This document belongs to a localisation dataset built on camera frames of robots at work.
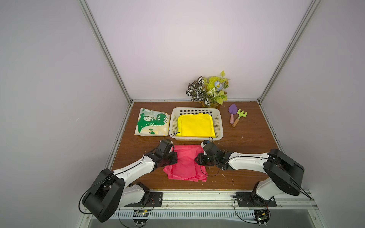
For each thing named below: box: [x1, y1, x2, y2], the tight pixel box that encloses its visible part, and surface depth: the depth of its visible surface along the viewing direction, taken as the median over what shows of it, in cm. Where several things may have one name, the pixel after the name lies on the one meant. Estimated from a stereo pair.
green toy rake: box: [231, 108, 248, 128], surface depth 112 cm
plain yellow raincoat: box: [175, 113, 216, 138], surface depth 102 cm
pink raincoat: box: [163, 144, 208, 182], surface depth 83 cm
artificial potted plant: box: [185, 70, 230, 109], surface depth 97 cm
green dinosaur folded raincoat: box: [134, 107, 171, 137], surface depth 102 cm
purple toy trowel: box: [228, 103, 238, 124], surface depth 116 cm
